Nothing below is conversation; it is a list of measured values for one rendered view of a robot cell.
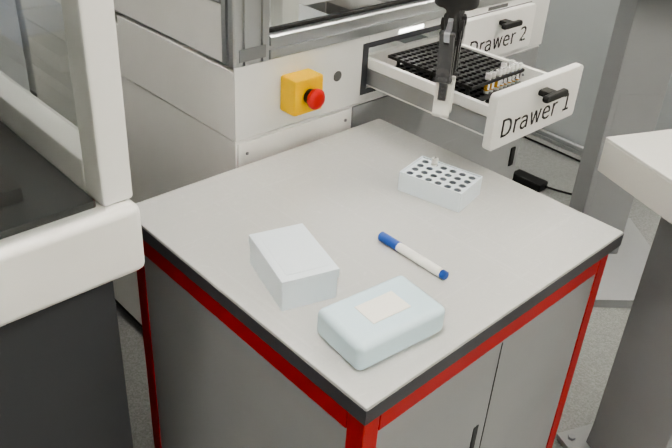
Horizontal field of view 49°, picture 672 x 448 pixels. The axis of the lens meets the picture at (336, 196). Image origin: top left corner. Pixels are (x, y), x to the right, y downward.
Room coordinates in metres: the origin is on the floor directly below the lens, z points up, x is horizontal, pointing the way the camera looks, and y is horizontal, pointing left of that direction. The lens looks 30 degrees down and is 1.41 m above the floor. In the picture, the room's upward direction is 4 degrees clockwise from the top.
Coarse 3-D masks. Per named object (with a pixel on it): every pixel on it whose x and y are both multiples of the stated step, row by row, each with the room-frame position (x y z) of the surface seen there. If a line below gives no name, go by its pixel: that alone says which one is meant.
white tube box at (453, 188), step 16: (416, 160) 1.20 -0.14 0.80; (400, 176) 1.15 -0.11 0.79; (416, 176) 1.15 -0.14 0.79; (432, 176) 1.16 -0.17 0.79; (448, 176) 1.16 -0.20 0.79; (464, 176) 1.15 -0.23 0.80; (480, 176) 1.15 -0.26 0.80; (416, 192) 1.13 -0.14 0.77; (432, 192) 1.11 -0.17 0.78; (448, 192) 1.10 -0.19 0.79; (464, 192) 1.09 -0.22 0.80; (448, 208) 1.09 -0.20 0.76
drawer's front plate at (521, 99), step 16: (576, 64) 1.41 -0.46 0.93; (528, 80) 1.30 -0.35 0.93; (544, 80) 1.31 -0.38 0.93; (560, 80) 1.36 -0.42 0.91; (576, 80) 1.40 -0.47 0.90; (496, 96) 1.22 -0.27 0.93; (512, 96) 1.24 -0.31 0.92; (528, 96) 1.28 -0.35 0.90; (576, 96) 1.41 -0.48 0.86; (496, 112) 1.21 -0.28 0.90; (512, 112) 1.25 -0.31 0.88; (528, 112) 1.29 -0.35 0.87; (560, 112) 1.38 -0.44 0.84; (496, 128) 1.22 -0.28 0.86; (512, 128) 1.26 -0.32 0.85; (528, 128) 1.30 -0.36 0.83; (496, 144) 1.23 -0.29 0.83
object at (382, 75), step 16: (400, 48) 1.55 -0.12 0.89; (368, 64) 1.46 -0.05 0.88; (384, 64) 1.44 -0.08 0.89; (368, 80) 1.46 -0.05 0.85; (384, 80) 1.43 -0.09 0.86; (400, 80) 1.40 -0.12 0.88; (416, 80) 1.37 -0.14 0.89; (400, 96) 1.39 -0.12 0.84; (416, 96) 1.36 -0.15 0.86; (432, 96) 1.33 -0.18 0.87; (464, 96) 1.29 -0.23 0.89; (464, 112) 1.28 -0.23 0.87; (480, 112) 1.26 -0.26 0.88; (480, 128) 1.25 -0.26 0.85
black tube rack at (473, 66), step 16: (416, 48) 1.53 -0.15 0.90; (432, 48) 1.54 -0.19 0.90; (464, 48) 1.55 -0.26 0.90; (400, 64) 1.51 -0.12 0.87; (416, 64) 1.43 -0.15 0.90; (432, 64) 1.44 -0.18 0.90; (464, 64) 1.45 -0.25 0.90; (480, 64) 1.45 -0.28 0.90; (496, 64) 1.46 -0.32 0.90; (432, 80) 1.41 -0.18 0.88; (464, 80) 1.36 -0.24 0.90; (480, 96) 1.35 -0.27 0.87
